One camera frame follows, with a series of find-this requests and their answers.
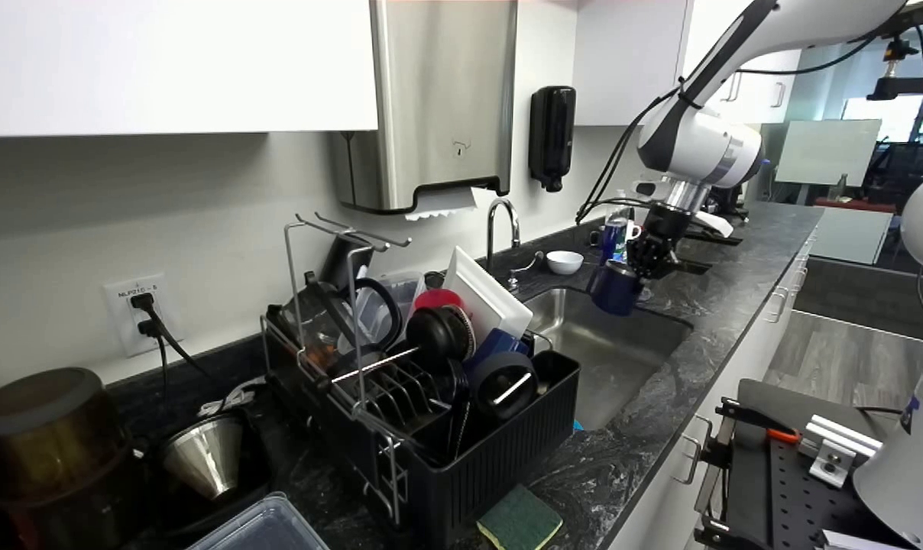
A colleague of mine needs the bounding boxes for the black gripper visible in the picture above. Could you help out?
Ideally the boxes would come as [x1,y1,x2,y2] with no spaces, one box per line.
[630,204,692,277]

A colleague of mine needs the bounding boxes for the dark blue steel mug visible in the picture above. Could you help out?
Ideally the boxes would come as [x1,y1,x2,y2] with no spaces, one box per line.
[588,263,642,314]

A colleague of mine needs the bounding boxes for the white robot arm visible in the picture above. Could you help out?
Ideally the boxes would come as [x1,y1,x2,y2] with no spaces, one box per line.
[627,0,923,277]

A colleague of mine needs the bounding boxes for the blue dish soap bottle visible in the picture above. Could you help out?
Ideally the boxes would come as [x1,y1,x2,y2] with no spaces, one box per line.
[599,223,627,266]

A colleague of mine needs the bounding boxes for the stainless steel sink basin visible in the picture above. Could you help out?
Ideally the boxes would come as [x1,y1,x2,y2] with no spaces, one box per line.
[528,288,692,431]

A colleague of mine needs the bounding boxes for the chrome sink faucet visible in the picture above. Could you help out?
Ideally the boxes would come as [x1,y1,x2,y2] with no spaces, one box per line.
[481,196,526,269]

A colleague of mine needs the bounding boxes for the black mug in rack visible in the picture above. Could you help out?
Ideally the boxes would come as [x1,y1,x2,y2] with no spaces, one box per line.
[465,331,534,422]

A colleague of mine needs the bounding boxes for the black dish rack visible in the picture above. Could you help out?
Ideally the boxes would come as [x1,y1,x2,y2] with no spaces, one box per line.
[264,214,579,547]

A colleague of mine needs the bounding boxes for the white bowl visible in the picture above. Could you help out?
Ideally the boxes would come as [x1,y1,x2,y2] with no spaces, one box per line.
[543,250,583,276]

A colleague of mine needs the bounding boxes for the black soap dispenser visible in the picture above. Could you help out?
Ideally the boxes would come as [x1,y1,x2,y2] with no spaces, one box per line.
[528,86,576,194]

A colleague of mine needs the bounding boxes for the black round lid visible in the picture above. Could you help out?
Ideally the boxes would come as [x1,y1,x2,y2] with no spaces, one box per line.
[407,306,475,360]

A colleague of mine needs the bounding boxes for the steel paper towel dispenser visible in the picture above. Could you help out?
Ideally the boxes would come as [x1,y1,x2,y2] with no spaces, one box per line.
[334,0,518,214]

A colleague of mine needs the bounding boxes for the green yellow sponge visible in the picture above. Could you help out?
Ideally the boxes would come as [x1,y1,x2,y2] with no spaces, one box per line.
[477,487,563,550]

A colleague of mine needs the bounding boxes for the clear plastic container lid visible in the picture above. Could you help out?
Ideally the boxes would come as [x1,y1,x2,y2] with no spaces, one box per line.
[186,493,330,550]

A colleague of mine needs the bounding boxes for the steel cone coffee dripper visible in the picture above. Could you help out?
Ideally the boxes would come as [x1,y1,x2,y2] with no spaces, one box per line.
[162,415,246,500]

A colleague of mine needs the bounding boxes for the white upper cabinet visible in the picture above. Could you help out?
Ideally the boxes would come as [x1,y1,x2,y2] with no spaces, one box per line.
[0,0,377,138]

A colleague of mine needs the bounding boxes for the brown metal pot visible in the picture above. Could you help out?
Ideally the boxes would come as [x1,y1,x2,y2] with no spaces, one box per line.
[0,368,147,550]

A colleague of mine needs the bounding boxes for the orange handled tool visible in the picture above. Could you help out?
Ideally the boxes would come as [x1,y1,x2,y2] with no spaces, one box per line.
[715,398,804,447]

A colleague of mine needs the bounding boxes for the silver aluminium bracket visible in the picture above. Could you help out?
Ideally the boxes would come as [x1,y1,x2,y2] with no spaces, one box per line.
[800,415,883,489]

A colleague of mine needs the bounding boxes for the black power cord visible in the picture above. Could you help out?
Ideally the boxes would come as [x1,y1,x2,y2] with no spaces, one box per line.
[128,292,219,379]

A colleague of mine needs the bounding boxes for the white wall outlet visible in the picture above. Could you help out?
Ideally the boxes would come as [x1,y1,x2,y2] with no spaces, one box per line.
[103,273,169,355]

